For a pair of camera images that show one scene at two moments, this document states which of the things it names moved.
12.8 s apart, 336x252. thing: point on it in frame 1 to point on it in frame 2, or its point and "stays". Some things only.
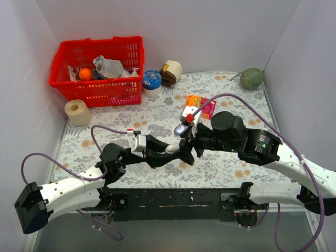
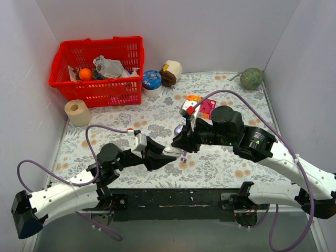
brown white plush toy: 171,71 stays
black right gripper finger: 188,158 to 192,148
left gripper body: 148,151 stays
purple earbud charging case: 179,129 stays
